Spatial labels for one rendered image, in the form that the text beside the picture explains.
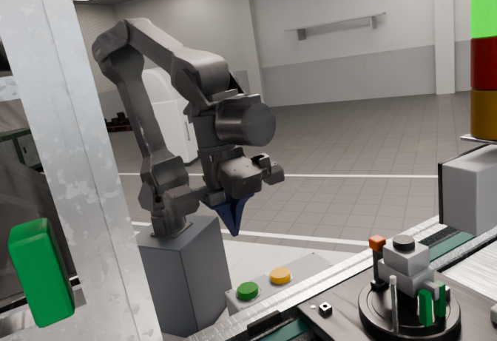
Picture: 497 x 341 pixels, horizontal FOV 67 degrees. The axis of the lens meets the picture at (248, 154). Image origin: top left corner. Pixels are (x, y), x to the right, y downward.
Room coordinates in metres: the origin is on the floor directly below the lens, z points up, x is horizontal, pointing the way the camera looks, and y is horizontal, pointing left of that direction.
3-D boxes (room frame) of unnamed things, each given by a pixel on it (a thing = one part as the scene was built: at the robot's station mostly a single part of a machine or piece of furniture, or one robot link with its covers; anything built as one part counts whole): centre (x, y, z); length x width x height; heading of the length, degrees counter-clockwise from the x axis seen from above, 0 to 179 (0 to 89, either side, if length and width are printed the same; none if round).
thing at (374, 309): (0.47, -0.20, 0.98); 0.14 x 0.14 x 0.02
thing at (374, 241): (0.51, -0.18, 1.04); 0.04 x 0.02 x 0.08; 25
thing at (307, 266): (0.63, -0.02, 0.93); 0.21 x 0.07 x 0.06; 115
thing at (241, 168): (0.51, 0.01, 1.22); 0.07 x 0.07 x 0.06; 28
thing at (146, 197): (0.70, 0.17, 1.15); 0.09 x 0.07 x 0.06; 132
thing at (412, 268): (0.46, -0.20, 1.06); 0.08 x 0.04 x 0.07; 25
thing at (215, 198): (0.55, 0.03, 1.18); 0.09 x 0.04 x 0.02; 115
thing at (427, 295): (0.43, -0.20, 1.01); 0.01 x 0.01 x 0.05; 25
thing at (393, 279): (0.42, -0.16, 1.03); 0.01 x 0.01 x 0.08
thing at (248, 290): (0.60, 0.04, 0.96); 0.04 x 0.04 x 0.02
